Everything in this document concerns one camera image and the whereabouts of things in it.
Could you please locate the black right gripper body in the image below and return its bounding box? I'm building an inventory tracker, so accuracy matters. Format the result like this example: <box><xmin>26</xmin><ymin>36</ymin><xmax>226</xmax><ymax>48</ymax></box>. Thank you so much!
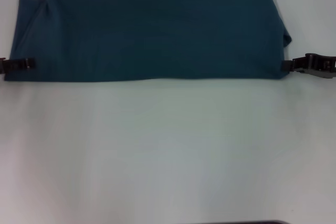
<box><xmin>325</xmin><ymin>55</ymin><xmax>336</xmax><ymax>79</ymax></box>

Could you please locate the teal FREE print T-shirt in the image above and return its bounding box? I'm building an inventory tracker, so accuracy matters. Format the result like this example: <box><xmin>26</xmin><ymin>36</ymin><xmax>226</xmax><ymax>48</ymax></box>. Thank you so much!
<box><xmin>4</xmin><ymin>0</ymin><xmax>293</xmax><ymax>82</ymax></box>

